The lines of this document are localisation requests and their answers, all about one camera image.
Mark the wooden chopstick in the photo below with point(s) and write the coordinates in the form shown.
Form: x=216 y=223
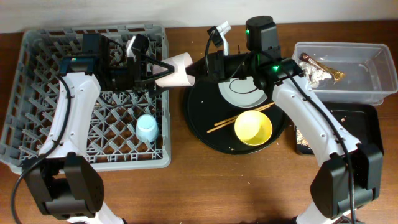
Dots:
x=222 y=124
x=264 y=106

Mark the round black tray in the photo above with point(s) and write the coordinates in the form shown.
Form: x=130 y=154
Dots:
x=204 y=106

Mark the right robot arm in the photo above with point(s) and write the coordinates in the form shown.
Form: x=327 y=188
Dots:
x=349 y=176

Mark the grey plate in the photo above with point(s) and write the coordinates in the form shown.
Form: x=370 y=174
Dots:
x=242 y=93

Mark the clear plastic bin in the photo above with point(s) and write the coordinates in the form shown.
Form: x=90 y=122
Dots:
x=370 y=71

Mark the upper wooden chopstick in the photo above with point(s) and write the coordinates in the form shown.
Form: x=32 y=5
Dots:
x=264 y=106

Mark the lower wooden chopstick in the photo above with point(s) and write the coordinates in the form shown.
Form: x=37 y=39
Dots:
x=222 y=124

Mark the black rectangular tray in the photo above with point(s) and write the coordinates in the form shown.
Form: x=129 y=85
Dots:
x=360 y=120

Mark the blue cup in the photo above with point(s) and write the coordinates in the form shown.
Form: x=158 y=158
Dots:
x=147 y=129

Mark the yellow bowl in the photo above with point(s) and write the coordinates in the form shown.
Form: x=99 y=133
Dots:
x=253 y=128

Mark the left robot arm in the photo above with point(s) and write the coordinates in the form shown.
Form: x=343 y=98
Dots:
x=61 y=180

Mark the grey dishwasher rack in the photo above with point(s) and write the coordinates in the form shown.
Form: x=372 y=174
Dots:
x=112 y=143

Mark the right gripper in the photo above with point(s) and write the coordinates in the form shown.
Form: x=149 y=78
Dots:
x=217 y=61

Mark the white tissue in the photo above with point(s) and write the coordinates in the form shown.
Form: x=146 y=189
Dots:
x=315 y=76

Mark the pink cup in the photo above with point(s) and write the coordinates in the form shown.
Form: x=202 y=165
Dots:
x=179 y=76

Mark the gold snack wrapper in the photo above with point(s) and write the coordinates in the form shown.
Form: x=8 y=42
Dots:
x=336 y=74

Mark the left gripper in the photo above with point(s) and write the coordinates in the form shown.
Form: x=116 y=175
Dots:
x=137 y=73

